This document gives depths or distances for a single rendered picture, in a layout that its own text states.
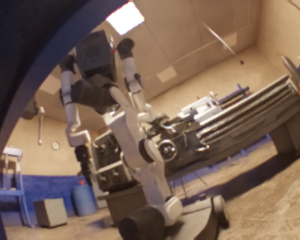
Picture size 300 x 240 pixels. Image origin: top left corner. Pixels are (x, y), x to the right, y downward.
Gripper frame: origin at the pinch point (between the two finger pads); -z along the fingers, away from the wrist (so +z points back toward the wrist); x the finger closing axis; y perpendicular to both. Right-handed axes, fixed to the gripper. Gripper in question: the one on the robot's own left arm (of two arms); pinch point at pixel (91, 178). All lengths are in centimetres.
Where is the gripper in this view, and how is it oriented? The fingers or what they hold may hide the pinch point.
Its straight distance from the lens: 83.3
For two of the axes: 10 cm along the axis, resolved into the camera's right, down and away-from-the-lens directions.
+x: -1.5, 2.0, 9.7
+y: -9.3, 3.1, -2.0
